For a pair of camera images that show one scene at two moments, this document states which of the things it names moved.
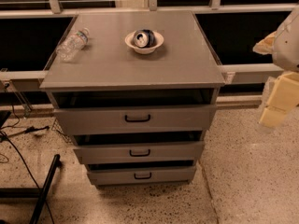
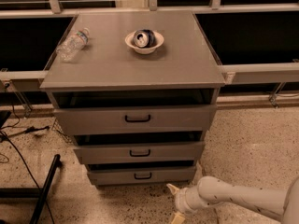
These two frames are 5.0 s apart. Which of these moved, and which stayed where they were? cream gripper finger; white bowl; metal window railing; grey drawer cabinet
Moved: cream gripper finger
Stayed: grey drawer cabinet; metal window railing; white bowl
